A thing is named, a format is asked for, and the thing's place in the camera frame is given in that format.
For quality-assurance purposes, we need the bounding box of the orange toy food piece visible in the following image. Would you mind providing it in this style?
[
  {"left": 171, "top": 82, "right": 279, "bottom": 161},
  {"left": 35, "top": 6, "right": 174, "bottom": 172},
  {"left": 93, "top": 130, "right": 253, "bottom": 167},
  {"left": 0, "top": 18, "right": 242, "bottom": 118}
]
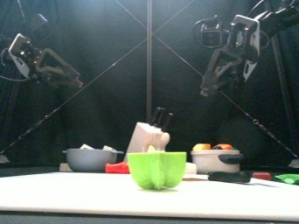
[{"left": 210, "top": 143, "right": 235, "bottom": 151}]

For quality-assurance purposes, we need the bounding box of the yellow toy food piece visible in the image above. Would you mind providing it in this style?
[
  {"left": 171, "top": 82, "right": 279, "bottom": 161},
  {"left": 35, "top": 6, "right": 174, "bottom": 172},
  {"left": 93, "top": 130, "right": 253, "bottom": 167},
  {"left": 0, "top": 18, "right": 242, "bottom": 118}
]
[{"left": 191, "top": 143, "right": 213, "bottom": 151}]

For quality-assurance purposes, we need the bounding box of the white toy knife block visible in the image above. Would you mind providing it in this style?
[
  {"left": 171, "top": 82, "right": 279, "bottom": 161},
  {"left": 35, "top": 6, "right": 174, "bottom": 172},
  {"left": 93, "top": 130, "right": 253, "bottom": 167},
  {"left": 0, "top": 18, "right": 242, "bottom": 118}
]
[{"left": 126, "top": 122, "right": 173, "bottom": 163}]

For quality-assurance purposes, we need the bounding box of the grey toy pot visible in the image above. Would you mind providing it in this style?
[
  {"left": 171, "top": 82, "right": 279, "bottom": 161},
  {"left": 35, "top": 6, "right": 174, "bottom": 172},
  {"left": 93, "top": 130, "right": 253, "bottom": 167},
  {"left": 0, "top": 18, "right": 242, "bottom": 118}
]
[{"left": 62, "top": 148, "right": 126, "bottom": 173}]

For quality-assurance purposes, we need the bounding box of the red toy food piece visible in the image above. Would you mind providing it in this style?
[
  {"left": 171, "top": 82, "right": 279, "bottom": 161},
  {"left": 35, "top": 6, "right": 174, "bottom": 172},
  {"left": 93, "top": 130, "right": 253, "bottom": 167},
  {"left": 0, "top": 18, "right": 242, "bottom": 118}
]
[{"left": 105, "top": 161, "right": 131, "bottom": 175}]

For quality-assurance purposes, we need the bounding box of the dark red toy block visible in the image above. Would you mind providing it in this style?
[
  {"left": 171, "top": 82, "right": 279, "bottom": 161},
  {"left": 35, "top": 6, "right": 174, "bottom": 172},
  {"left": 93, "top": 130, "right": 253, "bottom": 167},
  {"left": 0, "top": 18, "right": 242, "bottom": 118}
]
[{"left": 251, "top": 171, "right": 274, "bottom": 181}]

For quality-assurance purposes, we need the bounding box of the green toy bell pepper half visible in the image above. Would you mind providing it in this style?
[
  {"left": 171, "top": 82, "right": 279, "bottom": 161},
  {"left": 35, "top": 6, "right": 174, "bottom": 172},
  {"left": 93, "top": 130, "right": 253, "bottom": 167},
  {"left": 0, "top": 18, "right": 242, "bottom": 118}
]
[{"left": 126, "top": 150, "right": 189, "bottom": 191}]

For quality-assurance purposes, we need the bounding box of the green toy leaf vegetable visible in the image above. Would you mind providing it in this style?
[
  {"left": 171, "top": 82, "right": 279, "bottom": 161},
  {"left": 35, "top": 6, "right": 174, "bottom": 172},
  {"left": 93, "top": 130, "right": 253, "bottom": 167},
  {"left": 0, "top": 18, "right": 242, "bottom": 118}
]
[{"left": 274, "top": 173, "right": 299, "bottom": 186}]

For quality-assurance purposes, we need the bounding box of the white cutting board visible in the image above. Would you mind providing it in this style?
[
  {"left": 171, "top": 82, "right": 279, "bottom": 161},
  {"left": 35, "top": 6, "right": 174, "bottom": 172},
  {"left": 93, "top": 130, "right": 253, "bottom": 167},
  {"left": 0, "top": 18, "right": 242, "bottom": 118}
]
[{"left": 0, "top": 171, "right": 299, "bottom": 223}]

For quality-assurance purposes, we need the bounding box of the diagonal frame brace wire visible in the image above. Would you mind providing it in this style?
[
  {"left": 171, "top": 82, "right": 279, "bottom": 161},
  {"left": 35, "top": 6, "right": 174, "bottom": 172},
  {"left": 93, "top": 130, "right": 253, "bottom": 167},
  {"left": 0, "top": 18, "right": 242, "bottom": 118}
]
[
  {"left": 0, "top": 0, "right": 197, "bottom": 156},
  {"left": 114, "top": 0, "right": 299, "bottom": 160}
]

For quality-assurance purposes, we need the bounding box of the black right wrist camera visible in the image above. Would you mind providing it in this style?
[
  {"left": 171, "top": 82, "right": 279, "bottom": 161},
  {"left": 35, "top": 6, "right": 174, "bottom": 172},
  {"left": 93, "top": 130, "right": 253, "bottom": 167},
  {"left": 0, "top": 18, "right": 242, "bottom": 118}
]
[{"left": 193, "top": 15, "right": 231, "bottom": 50}]

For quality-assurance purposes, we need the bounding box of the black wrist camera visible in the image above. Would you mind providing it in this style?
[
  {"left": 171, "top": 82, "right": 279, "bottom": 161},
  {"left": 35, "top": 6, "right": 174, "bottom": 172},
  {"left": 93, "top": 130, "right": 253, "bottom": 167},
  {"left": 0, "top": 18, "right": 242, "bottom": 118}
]
[
  {"left": 23, "top": 12, "right": 54, "bottom": 42},
  {"left": 193, "top": 15, "right": 231, "bottom": 50}
]

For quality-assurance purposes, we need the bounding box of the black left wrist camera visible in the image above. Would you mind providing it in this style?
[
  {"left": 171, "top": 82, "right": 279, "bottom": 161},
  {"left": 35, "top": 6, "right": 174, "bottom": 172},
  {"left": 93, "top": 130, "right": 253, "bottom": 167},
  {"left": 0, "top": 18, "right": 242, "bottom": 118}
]
[{"left": 23, "top": 12, "right": 54, "bottom": 42}]

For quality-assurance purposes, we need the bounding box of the vertical metal frame pole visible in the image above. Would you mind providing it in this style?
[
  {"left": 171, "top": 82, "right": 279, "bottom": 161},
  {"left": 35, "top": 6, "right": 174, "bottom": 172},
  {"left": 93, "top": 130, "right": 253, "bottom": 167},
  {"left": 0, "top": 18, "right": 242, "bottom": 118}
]
[{"left": 145, "top": 0, "right": 155, "bottom": 124}]

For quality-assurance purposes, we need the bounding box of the black toy knife handle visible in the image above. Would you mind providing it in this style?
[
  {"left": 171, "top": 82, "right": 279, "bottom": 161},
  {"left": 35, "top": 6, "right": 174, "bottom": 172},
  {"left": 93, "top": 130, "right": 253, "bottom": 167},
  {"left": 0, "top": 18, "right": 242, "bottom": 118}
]
[
  {"left": 150, "top": 107, "right": 165, "bottom": 126},
  {"left": 161, "top": 112, "right": 175, "bottom": 133},
  {"left": 155, "top": 108, "right": 167, "bottom": 128}
]

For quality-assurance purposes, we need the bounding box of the white toy pot black handle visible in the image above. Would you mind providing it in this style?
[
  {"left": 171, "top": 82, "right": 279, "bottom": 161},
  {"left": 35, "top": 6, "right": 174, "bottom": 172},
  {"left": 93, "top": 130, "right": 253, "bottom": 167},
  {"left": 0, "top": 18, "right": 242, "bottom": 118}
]
[{"left": 190, "top": 149, "right": 246, "bottom": 176}]

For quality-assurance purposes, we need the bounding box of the toy cleaver black handle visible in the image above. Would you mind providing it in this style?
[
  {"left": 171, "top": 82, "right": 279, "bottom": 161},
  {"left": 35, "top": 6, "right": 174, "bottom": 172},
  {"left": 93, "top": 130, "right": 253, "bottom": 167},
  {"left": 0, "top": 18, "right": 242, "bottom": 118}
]
[{"left": 207, "top": 170, "right": 283, "bottom": 188}]

